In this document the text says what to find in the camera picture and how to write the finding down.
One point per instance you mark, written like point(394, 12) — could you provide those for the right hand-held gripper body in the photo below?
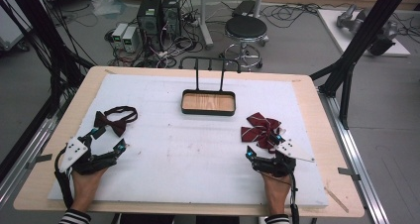
point(275, 164)

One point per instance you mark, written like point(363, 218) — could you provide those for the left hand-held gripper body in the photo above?
point(77, 151)

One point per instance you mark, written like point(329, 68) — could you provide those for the dark red cloth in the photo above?
point(261, 131)

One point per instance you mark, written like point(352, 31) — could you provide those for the dark brown bow tie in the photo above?
point(115, 125)

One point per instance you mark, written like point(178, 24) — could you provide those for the black rack with wooden tray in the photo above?
point(208, 102)

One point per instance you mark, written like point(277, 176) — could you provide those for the person's right hand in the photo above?
point(277, 192)

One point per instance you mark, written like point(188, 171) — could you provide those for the person's left hand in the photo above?
point(85, 187)

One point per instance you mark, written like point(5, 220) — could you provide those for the light wooden table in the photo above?
point(333, 141)

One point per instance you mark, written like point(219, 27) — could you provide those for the white foam mat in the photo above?
point(185, 158)

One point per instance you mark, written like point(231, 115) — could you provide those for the thin wooden stick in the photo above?
point(336, 200)

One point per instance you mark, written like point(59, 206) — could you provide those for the white power supply unit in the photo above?
point(129, 39)
point(119, 34)

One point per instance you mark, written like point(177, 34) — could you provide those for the black round stool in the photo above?
point(246, 27)

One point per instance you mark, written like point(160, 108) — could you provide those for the white floor board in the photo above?
point(333, 29)

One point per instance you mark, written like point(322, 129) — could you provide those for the black computer tower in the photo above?
point(149, 17)
point(171, 14)

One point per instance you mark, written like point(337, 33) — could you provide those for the clear plastic bag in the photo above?
point(107, 4)

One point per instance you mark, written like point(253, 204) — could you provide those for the grey-legged desk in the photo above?
point(205, 25)

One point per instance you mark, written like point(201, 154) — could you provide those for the flat black box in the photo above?
point(244, 8)

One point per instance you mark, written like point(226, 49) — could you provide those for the grey metal bracket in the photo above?
point(348, 173)
point(39, 160)

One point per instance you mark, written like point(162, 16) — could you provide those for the aluminium rail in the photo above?
point(360, 158)
point(29, 151)

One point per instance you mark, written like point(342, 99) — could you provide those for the black metal frame stand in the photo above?
point(360, 42)
point(49, 42)

